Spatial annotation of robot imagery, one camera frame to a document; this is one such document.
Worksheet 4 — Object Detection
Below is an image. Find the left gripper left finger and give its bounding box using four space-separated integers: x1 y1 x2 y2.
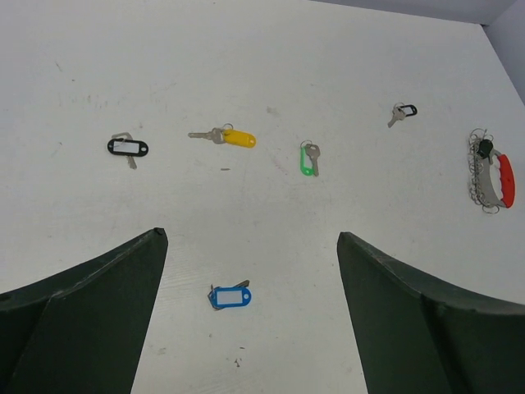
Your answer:
1 227 168 393

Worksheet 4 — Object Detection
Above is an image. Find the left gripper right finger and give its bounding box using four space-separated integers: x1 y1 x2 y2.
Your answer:
337 232 524 393

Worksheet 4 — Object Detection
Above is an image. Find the key with solid black tag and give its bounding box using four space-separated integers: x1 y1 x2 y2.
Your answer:
476 139 494 162

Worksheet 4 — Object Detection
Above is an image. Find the key with black outlined tag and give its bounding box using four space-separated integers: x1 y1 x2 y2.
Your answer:
107 132 149 170

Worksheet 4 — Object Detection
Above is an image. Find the key with green tag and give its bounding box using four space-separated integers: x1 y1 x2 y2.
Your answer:
299 140 321 176

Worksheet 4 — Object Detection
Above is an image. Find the key with clear black tag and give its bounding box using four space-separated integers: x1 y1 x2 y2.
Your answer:
387 103 418 128

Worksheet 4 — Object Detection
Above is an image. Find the key with yellow tag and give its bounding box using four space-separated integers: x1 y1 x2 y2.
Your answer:
188 123 257 149

